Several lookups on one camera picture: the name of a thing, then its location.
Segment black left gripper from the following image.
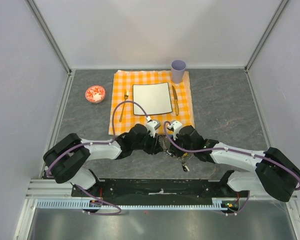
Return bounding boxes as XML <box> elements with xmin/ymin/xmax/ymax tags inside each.
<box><xmin>132</xmin><ymin>130</ymin><xmax>164</xmax><ymax>155</ymax></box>

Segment keyring chain with keys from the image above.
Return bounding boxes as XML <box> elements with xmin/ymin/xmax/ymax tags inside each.
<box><xmin>157</xmin><ymin>134</ymin><xmax>191</xmax><ymax>161</ymax></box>

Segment black key tag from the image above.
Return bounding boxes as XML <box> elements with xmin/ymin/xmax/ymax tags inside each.
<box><xmin>182</xmin><ymin>162</ymin><xmax>190</xmax><ymax>172</ymax></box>

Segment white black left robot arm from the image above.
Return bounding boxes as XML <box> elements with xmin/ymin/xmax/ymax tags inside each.
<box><xmin>43</xmin><ymin>120</ymin><xmax>163</xmax><ymax>197</ymax></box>

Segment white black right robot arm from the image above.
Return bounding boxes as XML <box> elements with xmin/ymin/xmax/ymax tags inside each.
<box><xmin>164</xmin><ymin>121</ymin><xmax>300</xmax><ymax>202</ymax></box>

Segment orange white checkered cloth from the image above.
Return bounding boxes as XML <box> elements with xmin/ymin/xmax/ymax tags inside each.
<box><xmin>110</xmin><ymin>70</ymin><xmax>195</xmax><ymax>126</ymax></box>

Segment white square plate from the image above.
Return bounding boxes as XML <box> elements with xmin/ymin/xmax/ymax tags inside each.
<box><xmin>132</xmin><ymin>82</ymin><xmax>173</xmax><ymax>116</ymax></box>

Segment gold fork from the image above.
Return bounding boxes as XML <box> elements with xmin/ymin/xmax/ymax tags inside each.
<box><xmin>119</xmin><ymin>89</ymin><xmax>129</xmax><ymax>123</ymax></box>

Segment gold knife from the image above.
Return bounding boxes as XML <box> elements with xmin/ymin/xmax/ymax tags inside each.
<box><xmin>172</xmin><ymin>86</ymin><xmax>180</xmax><ymax>116</ymax></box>

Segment red white patterned bowl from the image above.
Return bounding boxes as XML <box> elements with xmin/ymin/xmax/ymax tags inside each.
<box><xmin>85</xmin><ymin>85</ymin><xmax>106</xmax><ymax>104</ymax></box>

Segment lilac plastic cup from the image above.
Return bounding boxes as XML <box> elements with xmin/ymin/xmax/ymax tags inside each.
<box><xmin>171</xmin><ymin>59</ymin><xmax>187</xmax><ymax>84</ymax></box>

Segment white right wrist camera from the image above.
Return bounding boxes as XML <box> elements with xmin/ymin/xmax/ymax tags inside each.
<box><xmin>167</xmin><ymin>120</ymin><xmax>183</xmax><ymax>141</ymax></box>

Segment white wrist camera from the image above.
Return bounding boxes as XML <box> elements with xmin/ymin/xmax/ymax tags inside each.
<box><xmin>167</xmin><ymin>120</ymin><xmax>183</xmax><ymax>141</ymax></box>
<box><xmin>145</xmin><ymin>116</ymin><xmax>161</xmax><ymax>138</ymax></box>

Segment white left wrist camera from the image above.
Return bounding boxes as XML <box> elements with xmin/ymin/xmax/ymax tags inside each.
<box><xmin>145</xmin><ymin>116</ymin><xmax>161</xmax><ymax>138</ymax></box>

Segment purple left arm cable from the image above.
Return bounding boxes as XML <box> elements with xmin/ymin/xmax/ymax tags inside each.
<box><xmin>45</xmin><ymin>100</ymin><xmax>151</xmax><ymax>179</ymax></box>

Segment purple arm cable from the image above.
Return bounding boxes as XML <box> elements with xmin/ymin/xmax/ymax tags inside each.
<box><xmin>163</xmin><ymin>120</ymin><xmax>300</xmax><ymax>191</ymax></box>
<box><xmin>45</xmin><ymin>100</ymin><xmax>151</xmax><ymax>179</ymax></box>

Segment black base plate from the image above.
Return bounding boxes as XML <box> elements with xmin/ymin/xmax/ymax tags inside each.
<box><xmin>71</xmin><ymin>178</ymin><xmax>251</xmax><ymax>207</ymax></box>

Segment grey slotted cable duct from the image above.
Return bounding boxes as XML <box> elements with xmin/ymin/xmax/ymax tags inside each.
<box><xmin>36</xmin><ymin>199</ymin><xmax>228</xmax><ymax>211</ymax></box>

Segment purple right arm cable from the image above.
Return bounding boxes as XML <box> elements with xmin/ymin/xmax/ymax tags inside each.
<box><xmin>163</xmin><ymin>120</ymin><xmax>300</xmax><ymax>191</ymax></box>

